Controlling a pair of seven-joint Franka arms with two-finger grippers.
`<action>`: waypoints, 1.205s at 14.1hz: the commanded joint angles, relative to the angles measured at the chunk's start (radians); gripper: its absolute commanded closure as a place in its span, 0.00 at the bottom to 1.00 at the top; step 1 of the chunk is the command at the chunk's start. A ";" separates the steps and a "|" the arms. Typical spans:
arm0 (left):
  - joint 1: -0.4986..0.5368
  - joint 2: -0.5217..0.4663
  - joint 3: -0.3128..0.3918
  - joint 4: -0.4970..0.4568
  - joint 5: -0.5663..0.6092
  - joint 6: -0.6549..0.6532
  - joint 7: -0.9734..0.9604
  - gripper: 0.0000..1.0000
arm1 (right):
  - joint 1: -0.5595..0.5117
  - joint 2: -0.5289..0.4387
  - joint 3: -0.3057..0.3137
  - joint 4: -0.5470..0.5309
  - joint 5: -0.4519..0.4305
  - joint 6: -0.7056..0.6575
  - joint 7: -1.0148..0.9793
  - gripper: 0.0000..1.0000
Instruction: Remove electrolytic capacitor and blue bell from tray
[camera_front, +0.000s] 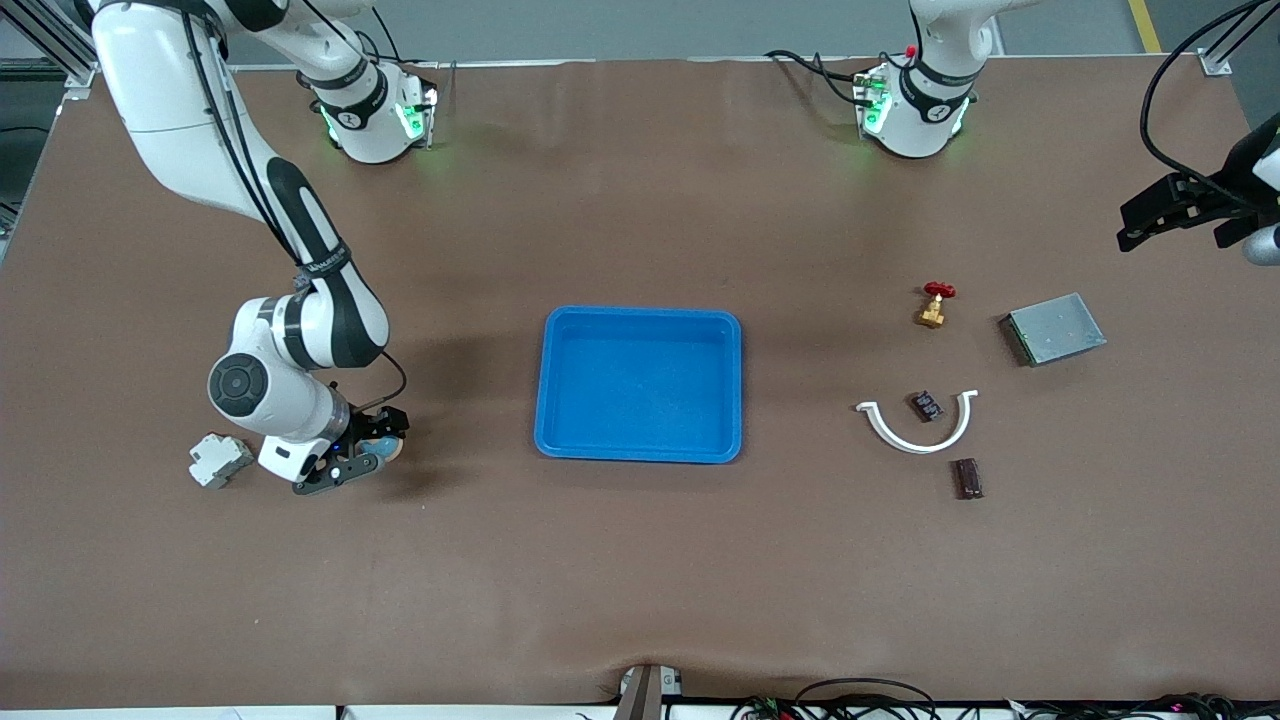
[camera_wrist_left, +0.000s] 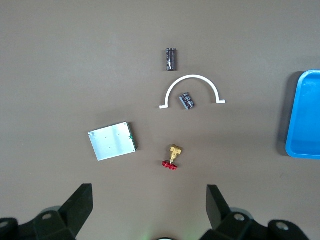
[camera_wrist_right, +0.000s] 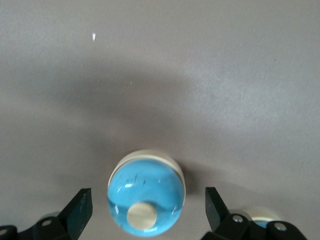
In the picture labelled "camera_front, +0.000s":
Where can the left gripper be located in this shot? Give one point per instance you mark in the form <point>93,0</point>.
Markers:
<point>1213,192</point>

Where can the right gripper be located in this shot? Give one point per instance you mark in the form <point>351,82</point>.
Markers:
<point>381,421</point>

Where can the light blue bell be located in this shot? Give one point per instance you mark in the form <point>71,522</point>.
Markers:
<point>392,446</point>

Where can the dark brown cylindrical capacitor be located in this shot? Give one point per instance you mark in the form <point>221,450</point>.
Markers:
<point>967,478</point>
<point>926,406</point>

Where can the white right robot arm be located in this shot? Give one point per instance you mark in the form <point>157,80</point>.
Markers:
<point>170,90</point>

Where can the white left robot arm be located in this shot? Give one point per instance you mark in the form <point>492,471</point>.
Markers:
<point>930,110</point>

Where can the white circuit breaker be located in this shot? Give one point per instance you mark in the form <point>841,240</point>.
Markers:
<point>220,460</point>

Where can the silver metal box module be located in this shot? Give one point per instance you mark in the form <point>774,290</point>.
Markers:
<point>1058,328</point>

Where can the blue plastic tray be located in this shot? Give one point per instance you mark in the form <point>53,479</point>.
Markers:
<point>640,385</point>

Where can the white semicircular pipe clamp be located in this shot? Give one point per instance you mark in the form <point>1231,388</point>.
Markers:
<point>915,447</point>

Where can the aluminium frame post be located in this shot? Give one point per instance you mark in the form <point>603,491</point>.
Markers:
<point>55,40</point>
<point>1215,62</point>

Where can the grey table edge bracket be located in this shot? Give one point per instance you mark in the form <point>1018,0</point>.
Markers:
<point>645,695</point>

